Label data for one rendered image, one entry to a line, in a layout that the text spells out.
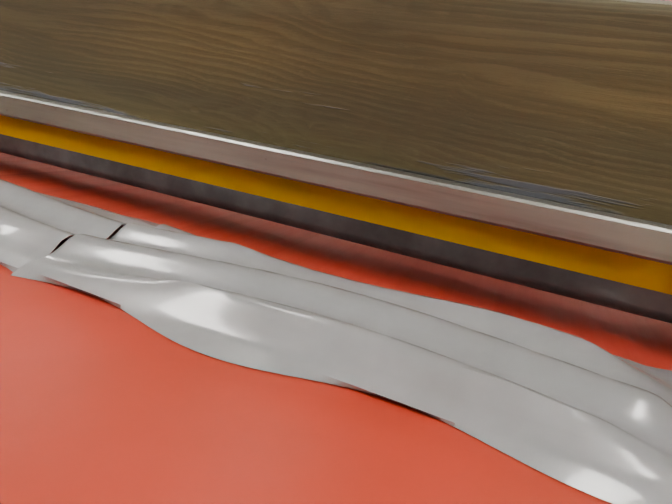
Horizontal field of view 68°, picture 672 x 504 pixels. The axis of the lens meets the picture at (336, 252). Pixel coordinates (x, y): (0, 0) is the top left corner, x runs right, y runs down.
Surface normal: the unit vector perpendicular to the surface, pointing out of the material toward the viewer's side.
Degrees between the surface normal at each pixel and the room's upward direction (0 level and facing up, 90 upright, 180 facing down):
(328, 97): 75
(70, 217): 16
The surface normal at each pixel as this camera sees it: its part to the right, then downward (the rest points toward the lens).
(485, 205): -0.36, 0.21
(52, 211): -0.13, -0.70
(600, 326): 0.16, -0.95
